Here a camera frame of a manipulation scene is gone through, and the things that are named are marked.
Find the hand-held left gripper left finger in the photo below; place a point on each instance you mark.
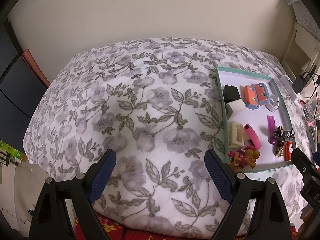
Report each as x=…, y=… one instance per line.
x=101, y=177

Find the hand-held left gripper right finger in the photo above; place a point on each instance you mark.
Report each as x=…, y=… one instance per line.
x=220, y=177

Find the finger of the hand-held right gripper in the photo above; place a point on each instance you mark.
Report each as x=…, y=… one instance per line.
x=317, y=158
x=303, y=166

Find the red and white tube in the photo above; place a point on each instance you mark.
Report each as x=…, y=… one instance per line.
x=289, y=150

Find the gold patterned lighter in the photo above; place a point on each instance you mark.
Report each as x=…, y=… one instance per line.
x=280, y=150

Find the pink toy dog figure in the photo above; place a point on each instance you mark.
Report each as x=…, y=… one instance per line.
x=242, y=155

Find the black toy car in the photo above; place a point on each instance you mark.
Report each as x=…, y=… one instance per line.
x=285, y=133

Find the cream hair clip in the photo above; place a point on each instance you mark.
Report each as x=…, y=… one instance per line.
x=236, y=135

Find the purple lighter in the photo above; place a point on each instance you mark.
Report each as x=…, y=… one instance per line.
x=271, y=127

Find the pink wristband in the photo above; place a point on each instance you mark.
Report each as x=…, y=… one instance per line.
x=253, y=137

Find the teal and white tray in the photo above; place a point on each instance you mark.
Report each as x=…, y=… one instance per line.
x=260, y=120

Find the white cube adapter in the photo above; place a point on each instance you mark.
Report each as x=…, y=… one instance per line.
x=235, y=107

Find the black charger adapter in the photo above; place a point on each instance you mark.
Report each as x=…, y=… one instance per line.
x=231, y=95

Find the blue-bordered orange case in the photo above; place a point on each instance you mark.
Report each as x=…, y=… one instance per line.
x=262, y=93

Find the orange case with blue end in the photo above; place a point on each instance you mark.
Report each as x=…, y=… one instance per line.
x=248, y=96

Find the clear plastic container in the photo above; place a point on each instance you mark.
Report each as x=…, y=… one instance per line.
x=311, y=108

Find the colourful floral cloth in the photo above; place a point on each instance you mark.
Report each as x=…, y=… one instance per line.
x=110, y=228

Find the grey floral blanket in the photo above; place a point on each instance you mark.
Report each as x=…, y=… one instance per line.
x=125, y=105

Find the black plugged adapter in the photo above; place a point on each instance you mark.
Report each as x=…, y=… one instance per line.
x=301, y=83

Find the white power strip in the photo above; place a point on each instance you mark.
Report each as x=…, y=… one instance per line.
x=287, y=85

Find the green box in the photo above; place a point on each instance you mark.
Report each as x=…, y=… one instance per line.
x=12, y=152

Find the white shelf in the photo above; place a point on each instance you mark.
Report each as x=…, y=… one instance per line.
x=302, y=50

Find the dark blue cabinet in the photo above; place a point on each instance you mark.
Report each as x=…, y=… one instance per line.
x=15, y=92

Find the orange board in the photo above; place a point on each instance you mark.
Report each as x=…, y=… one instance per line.
x=33, y=65

